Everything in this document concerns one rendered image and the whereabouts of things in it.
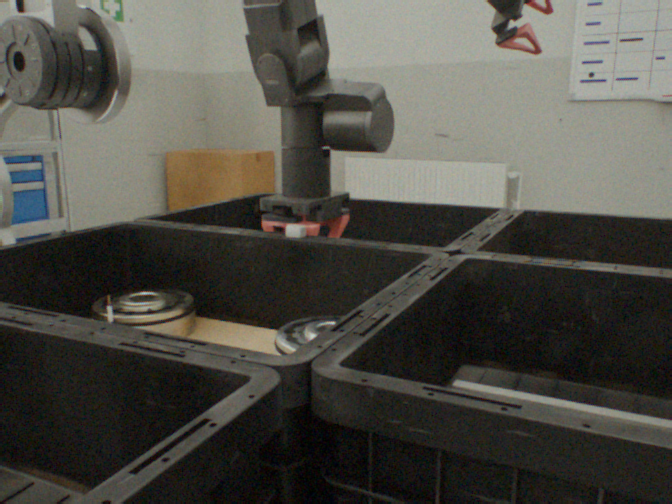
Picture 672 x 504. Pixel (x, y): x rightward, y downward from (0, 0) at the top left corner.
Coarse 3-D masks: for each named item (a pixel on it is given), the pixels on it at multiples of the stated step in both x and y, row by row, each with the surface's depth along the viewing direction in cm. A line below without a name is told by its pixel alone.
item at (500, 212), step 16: (192, 208) 83; (208, 208) 86; (432, 208) 87; (448, 208) 86; (464, 208) 85; (480, 208) 84; (496, 208) 83; (176, 224) 72; (192, 224) 72; (480, 224) 71; (336, 240) 63; (352, 240) 63; (464, 240) 63
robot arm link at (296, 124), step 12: (288, 108) 68; (300, 108) 67; (312, 108) 67; (288, 120) 68; (300, 120) 68; (312, 120) 68; (288, 132) 69; (300, 132) 68; (312, 132) 68; (288, 144) 69; (300, 144) 68; (312, 144) 68; (324, 144) 69
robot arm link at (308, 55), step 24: (264, 0) 61; (288, 0) 60; (312, 0) 64; (264, 24) 62; (288, 24) 61; (312, 24) 65; (264, 48) 64; (288, 48) 62; (312, 48) 65; (312, 72) 66
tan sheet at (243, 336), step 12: (204, 324) 68; (216, 324) 68; (228, 324) 68; (240, 324) 68; (192, 336) 64; (204, 336) 64; (216, 336) 64; (228, 336) 64; (240, 336) 64; (252, 336) 64; (264, 336) 64; (252, 348) 61; (264, 348) 61
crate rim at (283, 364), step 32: (128, 224) 72; (160, 224) 71; (416, 256) 58; (448, 256) 56; (64, 320) 39; (96, 320) 39; (352, 320) 39; (224, 352) 34; (256, 352) 34; (320, 352) 34; (288, 384) 32
